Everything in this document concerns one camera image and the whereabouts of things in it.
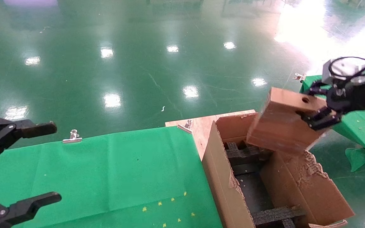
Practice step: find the small green table cloth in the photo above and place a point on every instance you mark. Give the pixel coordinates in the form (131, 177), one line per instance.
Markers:
(360, 126)

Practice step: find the silver binder clip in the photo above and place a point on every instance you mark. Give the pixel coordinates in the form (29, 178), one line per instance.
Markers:
(300, 77)
(185, 128)
(72, 139)

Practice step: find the thin black foam bar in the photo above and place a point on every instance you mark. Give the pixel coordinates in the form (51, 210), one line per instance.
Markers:
(246, 169)

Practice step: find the notched black foam block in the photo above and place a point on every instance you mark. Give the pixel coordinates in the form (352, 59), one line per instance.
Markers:
(246, 153)

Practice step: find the large green table cloth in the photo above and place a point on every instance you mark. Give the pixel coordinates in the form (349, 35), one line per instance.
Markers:
(90, 171)

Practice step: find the large open cardboard carton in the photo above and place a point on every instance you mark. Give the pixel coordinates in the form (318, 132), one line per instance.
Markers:
(220, 177)

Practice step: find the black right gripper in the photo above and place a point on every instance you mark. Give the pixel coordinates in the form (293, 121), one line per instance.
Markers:
(360, 93)

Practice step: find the small brown cardboard box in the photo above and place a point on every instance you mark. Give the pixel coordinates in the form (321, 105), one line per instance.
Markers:
(280, 126)

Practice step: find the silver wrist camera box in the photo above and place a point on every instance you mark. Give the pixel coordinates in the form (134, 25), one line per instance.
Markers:
(344, 68)

